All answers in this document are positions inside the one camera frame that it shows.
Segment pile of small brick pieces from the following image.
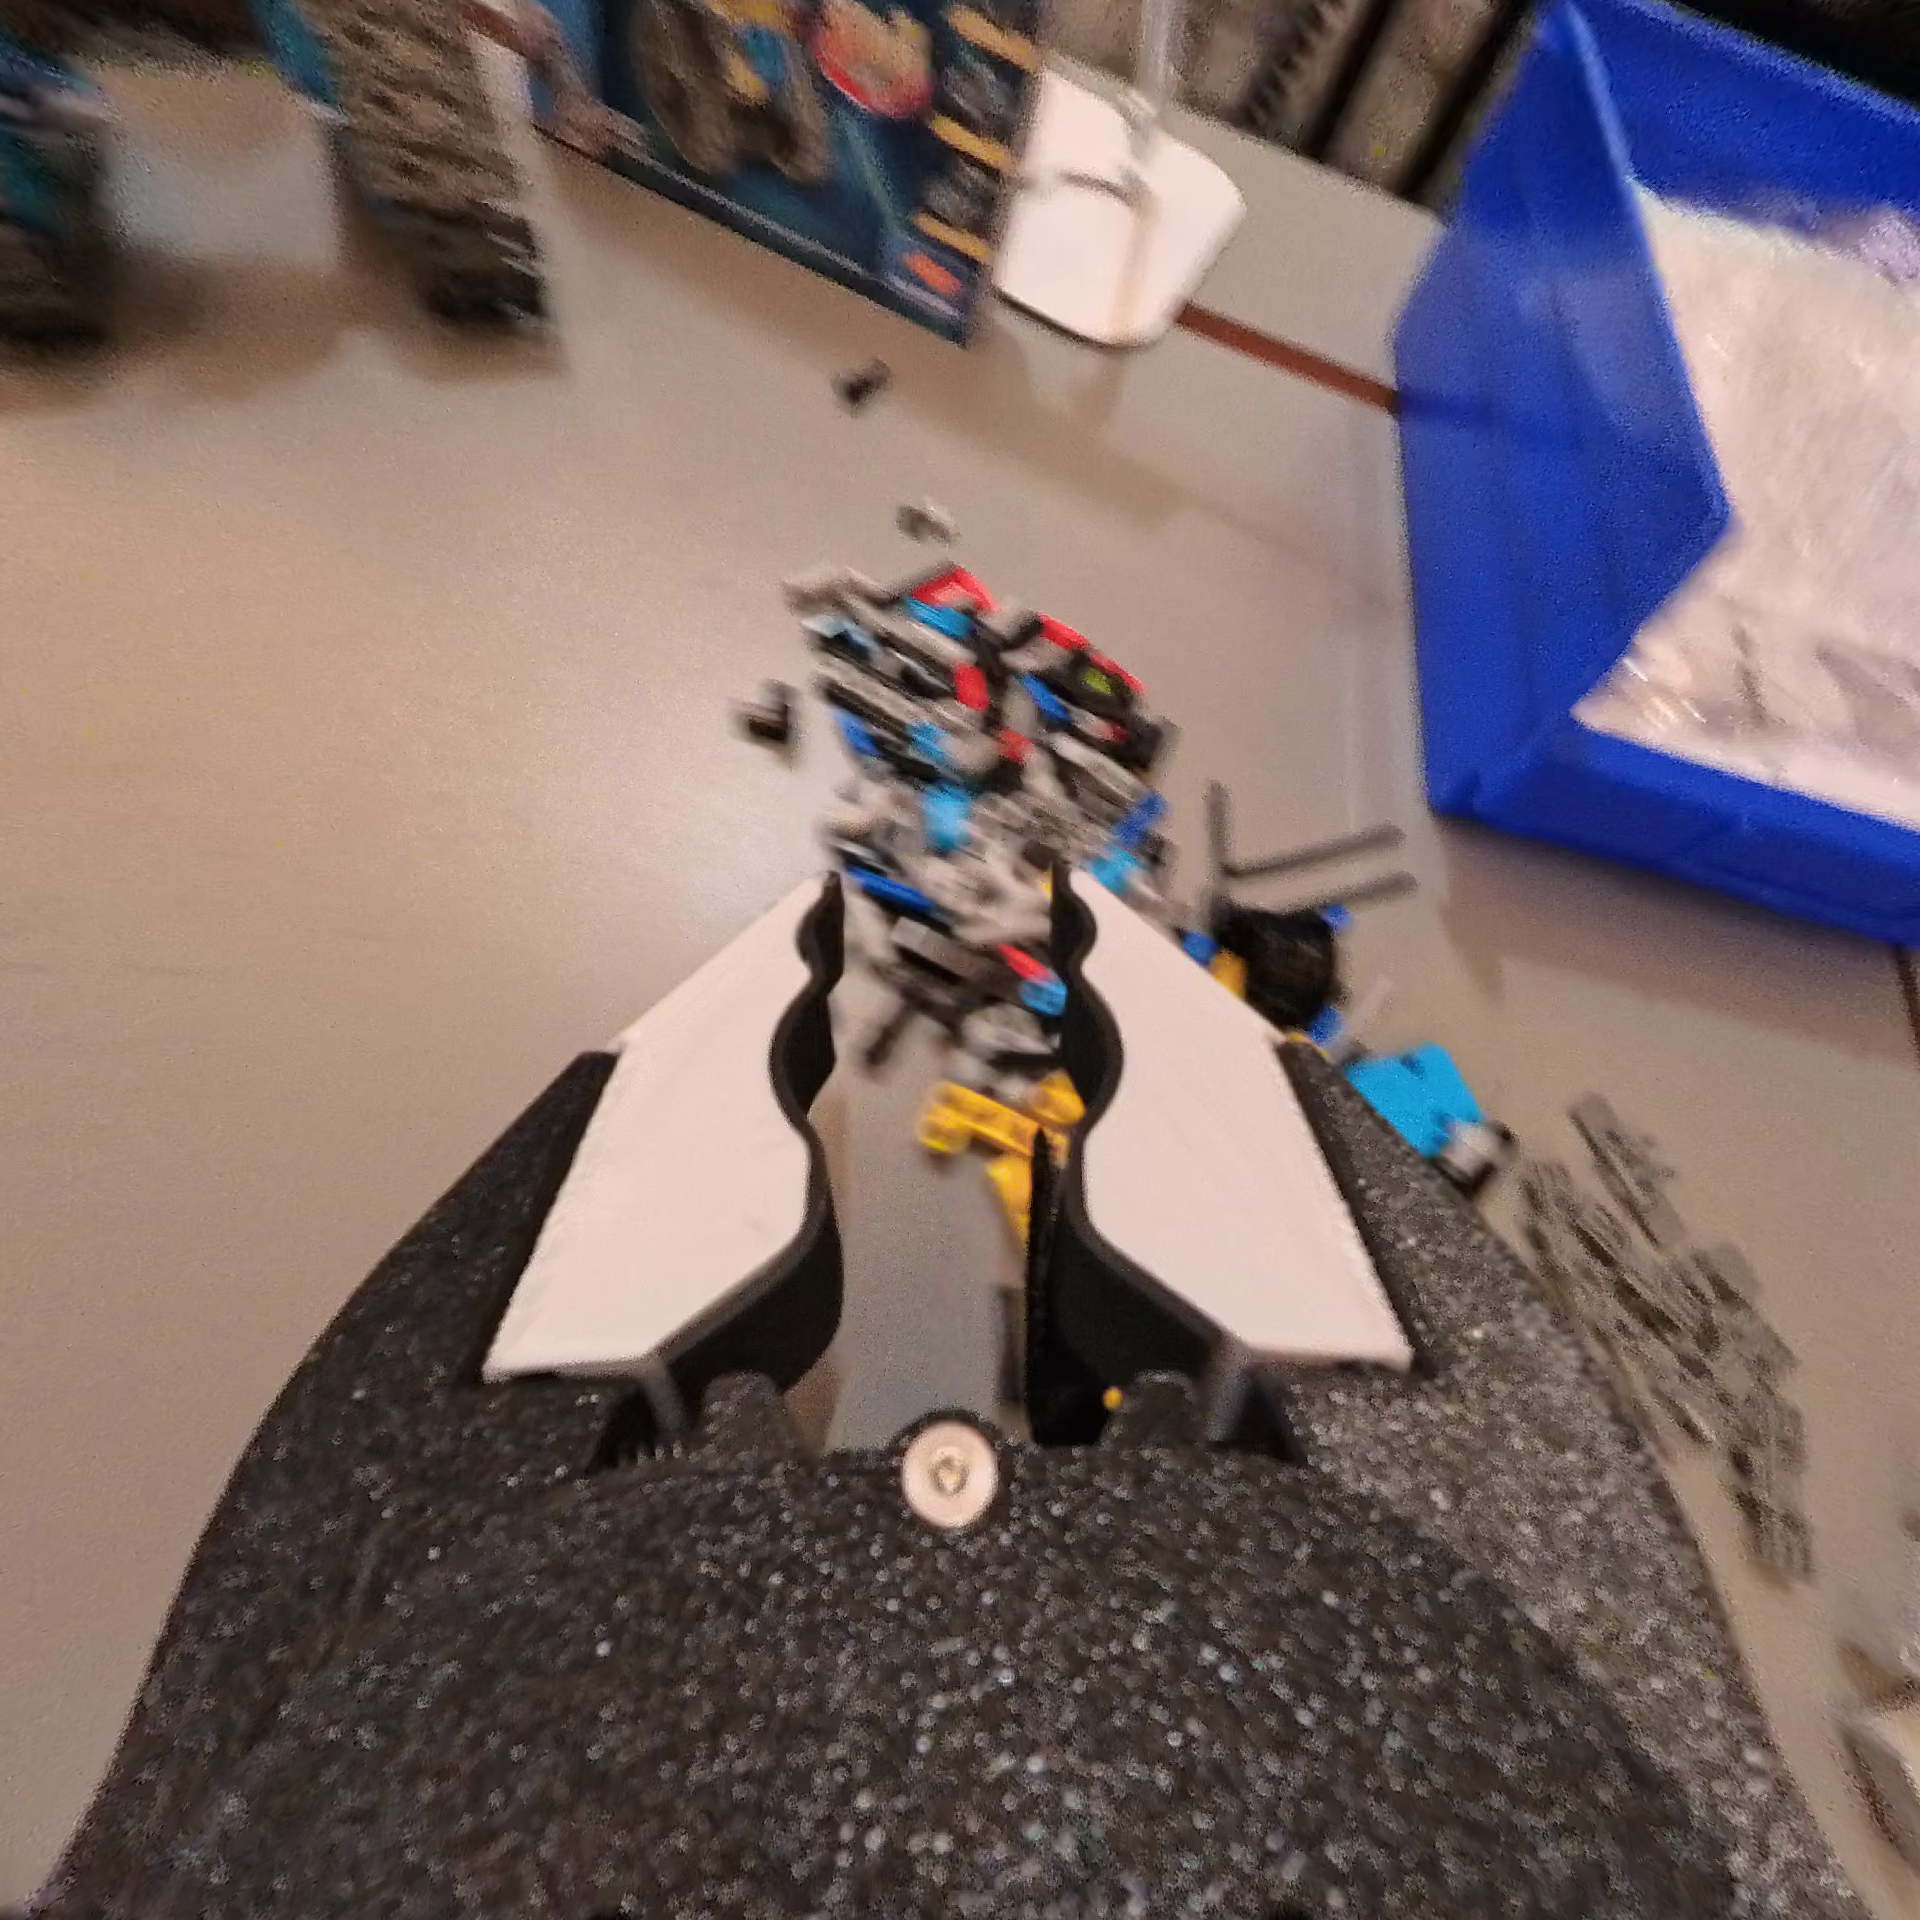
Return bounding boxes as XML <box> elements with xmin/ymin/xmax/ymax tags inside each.
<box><xmin>732</xmin><ymin>558</ymin><xmax>1202</xmax><ymax>1202</ymax></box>

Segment dark blue printed cardboard box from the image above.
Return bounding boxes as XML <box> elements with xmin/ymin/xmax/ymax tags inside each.
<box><xmin>526</xmin><ymin>0</ymin><xmax>1045</xmax><ymax>348</ymax></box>

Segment blue grey tracked toy robot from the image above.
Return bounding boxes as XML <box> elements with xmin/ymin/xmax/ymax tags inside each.
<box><xmin>0</xmin><ymin>0</ymin><xmax>549</xmax><ymax>350</ymax></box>

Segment grey desk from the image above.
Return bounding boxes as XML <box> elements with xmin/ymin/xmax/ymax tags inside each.
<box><xmin>0</xmin><ymin>53</ymin><xmax>1920</xmax><ymax>1920</ymax></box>

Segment clear plastic bags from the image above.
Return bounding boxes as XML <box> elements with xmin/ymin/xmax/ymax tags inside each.
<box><xmin>1576</xmin><ymin>187</ymin><xmax>1920</xmax><ymax>818</ymax></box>

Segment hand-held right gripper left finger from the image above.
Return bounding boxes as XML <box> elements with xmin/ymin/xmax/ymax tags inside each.
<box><xmin>481</xmin><ymin>870</ymin><xmax>848</xmax><ymax>1390</ymax></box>

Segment black toy wheel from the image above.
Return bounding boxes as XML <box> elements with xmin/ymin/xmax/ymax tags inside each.
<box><xmin>1222</xmin><ymin>907</ymin><xmax>1353</xmax><ymax>1029</ymax></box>

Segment blue brick block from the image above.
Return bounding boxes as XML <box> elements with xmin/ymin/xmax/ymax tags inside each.
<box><xmin>1341</xmin><ymin>1043</ymin><xmax>1518</xmax><ymax>1187</ymax></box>

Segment pile of grey tread links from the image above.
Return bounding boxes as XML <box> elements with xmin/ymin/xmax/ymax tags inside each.
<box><xmin>1516</xmin><ymin>1095</ymin><xmax>1825</xmax><ymax>1583</ymax></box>

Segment blue plastic bin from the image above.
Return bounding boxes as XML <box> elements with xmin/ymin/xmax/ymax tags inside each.
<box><xmin>1393</xmin><ymin>0</ymin><xmax>1920</xmax><ymax>946</ymax></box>

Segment white backdrop base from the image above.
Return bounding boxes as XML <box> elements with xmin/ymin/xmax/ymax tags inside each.
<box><xmin>990</xmin><ymin>66</ymin><xmax>1251</xmax><ymax>350</ymax></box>

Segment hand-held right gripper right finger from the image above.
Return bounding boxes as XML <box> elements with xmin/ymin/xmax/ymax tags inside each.
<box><xmin>1025</xmin><ymin>866</ymin><xmax>1418</xmax><ymax>1445</ymax></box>

